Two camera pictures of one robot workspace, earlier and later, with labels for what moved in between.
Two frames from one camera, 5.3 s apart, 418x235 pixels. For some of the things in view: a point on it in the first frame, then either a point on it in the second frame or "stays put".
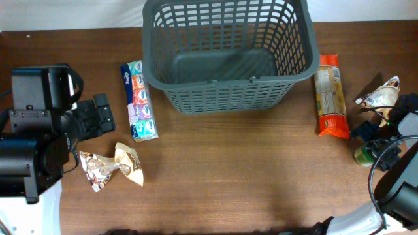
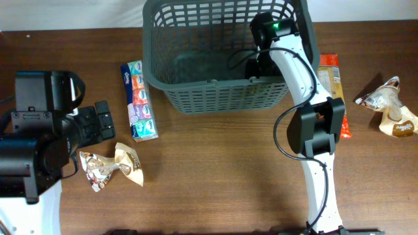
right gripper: [385, 160] to [251, 72]
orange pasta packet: [330, 102] stays put
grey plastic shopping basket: [228, 57] stays put
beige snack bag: [385, 95] stays put
